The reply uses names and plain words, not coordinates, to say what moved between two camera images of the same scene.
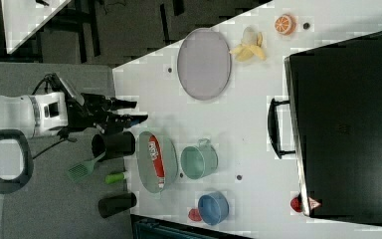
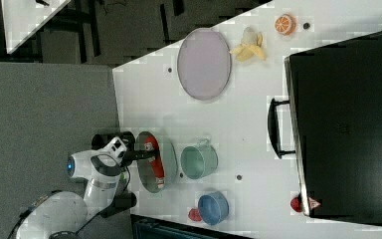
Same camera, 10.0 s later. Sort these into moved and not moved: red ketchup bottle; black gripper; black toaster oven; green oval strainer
Moved: black gripper
Not moved: red ketchup bottle; black toaster oven; green oval strainer
